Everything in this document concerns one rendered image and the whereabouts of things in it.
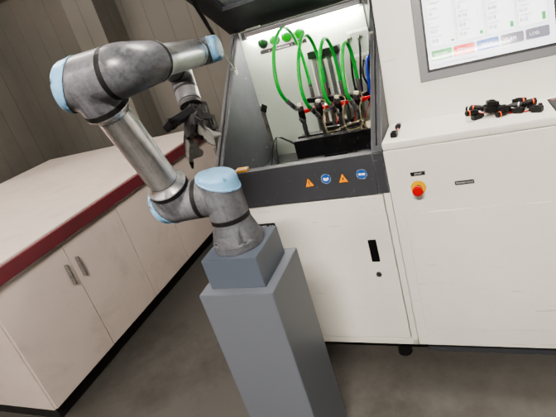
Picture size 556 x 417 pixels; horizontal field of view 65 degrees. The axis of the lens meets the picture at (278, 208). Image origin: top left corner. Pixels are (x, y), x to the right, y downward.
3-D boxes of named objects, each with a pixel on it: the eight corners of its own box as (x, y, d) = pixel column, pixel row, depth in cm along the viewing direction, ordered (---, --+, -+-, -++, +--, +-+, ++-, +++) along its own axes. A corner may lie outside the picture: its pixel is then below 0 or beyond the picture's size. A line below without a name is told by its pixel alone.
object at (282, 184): (233, 209, 186) (221, 175, 180) (237, 205, 190) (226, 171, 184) (379, 194, 160) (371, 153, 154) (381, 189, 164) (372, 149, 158)
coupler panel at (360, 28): (355, 98, 198) (340, 26, 186) (356, 95, 201) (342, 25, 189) (383, 91, 192) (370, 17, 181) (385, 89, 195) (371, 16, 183)
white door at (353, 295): (273, 335, 213) (230, 212, 187) (275, 332, 215) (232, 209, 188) (410, 339, 186) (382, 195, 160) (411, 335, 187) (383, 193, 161)
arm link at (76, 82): (208, 226, 126) (90, 63, 87) (164, 233, 130) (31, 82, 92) (215, 195, 134) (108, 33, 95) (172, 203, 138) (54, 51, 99)
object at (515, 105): (465, 124, 145) (463, 108, 143) (464, 116, 154) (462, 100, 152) (545, 112, 136) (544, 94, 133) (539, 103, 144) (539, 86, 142)
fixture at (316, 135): (302, 174, 191) (293, 141, 185) (308, 165, 199) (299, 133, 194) (380, 163, 177) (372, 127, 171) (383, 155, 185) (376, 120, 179)
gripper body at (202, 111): (219, 130, 137) (208, 97, 140) (195, 128, 132) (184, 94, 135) (208, 141, 143) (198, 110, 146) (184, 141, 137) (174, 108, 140)
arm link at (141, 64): (136, 31, 85) (218, 26, 129) (90, 46, 88) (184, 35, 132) (157, 90, 89) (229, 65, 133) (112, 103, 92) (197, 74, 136)
